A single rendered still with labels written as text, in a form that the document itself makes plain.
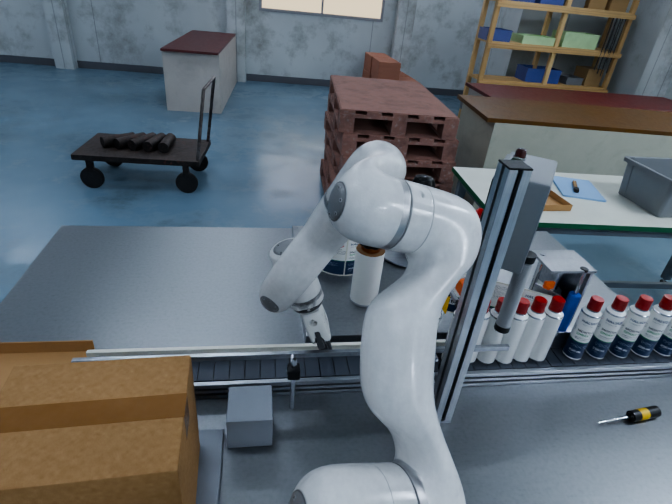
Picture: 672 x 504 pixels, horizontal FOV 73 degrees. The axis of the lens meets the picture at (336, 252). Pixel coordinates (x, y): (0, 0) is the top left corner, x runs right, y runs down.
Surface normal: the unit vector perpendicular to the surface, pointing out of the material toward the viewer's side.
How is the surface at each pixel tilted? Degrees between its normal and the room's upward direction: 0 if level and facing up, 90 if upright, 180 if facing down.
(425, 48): 90
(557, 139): 90
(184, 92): 90
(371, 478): 18
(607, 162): 90
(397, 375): 57
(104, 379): 0
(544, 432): 0
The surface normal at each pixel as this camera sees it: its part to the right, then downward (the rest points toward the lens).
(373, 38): 0.09, 0.52
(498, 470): 0.09, -0.85
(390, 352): -0.32, -0.15
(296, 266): -0.04, 0.04
